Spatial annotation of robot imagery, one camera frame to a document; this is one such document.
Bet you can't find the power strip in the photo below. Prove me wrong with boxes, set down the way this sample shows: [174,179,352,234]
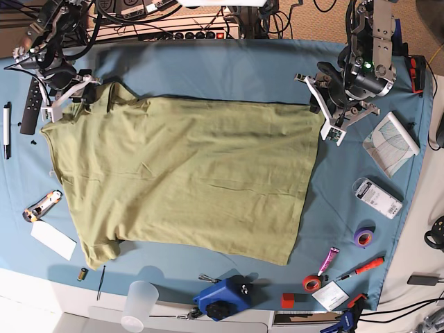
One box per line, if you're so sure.
[137,29,238,41]

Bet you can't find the green t-shirt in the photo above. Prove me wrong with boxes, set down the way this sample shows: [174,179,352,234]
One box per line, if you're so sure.
[41,83,323,268]

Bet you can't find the blue tablecloth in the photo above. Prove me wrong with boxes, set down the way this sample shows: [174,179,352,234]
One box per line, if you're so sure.
[1,40,423,310]

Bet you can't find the black tweezers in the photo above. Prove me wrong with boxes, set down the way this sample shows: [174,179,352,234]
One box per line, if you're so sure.
[96,265,106,301]

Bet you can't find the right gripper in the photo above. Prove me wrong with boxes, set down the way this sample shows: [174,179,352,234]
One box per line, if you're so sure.
[40,67,103,122]

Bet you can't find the small green battery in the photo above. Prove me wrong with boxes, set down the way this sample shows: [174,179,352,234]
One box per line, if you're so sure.
[77,267,89,282]

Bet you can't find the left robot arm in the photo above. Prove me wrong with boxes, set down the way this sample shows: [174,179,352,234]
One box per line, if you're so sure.
[295,1,397,145]

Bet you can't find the blue clamp top right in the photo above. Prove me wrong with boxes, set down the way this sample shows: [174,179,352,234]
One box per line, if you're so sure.
[391,19,409,56]

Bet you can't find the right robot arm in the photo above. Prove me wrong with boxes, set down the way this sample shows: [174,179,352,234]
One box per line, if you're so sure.
[4,1,102,123]

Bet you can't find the pink glue tube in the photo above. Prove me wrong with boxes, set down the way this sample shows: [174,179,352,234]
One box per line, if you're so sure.
[317,247,340,276]

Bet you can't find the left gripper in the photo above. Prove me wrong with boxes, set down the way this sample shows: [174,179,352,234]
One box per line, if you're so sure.
[294,62,381,146]

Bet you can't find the white square card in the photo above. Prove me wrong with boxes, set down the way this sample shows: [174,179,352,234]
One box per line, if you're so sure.
[312,281,349,311]

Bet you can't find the blue clamp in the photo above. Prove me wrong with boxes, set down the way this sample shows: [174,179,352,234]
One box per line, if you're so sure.
[391,19,409,56]
[320,293,368,333]

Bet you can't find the orange black clamp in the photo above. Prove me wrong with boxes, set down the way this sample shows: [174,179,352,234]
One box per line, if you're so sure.
[410,55,427,94]

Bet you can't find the black remote control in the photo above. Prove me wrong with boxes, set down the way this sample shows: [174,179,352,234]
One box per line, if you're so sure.
[20,78,42,135]

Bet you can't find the red tape roll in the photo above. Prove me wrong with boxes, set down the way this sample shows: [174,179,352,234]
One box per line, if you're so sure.
[302,275,323,293]

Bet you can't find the white paper card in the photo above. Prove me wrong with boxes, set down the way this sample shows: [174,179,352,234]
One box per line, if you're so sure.
[31,220,76,261]

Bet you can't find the red block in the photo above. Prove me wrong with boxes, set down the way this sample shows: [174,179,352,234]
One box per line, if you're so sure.
[281,293,295,309]

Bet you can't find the white marker pen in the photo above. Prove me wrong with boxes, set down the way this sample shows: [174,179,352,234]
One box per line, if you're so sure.
[3,101,12,160]

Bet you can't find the blue plastic device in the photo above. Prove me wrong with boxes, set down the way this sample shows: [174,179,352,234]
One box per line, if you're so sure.
[193,274,253,321]

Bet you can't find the purple tape roll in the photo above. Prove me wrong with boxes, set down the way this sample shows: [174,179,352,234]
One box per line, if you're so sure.
[353,227,375,248]

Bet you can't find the black power adapter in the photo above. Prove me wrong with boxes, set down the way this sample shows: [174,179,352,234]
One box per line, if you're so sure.
[407,275,440,286]

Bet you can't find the clear plastic case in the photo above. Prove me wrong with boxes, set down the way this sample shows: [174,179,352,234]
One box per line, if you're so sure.
[352,178,403,220]

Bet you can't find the clear plastic cup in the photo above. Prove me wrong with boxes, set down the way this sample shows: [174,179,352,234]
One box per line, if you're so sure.
[121,281,159,332]

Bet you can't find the keys on ring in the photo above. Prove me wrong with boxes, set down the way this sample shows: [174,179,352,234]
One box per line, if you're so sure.
[151,307,203,321]

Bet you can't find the orange utility knife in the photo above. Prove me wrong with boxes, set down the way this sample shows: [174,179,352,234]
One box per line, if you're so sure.
[22,190,62,223]

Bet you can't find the blue clamp bottom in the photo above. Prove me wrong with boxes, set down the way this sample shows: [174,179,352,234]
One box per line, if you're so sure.
[320,293,368,333]

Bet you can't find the orange screwdriver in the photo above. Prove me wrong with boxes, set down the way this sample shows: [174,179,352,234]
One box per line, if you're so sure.
[336,257,384,281]

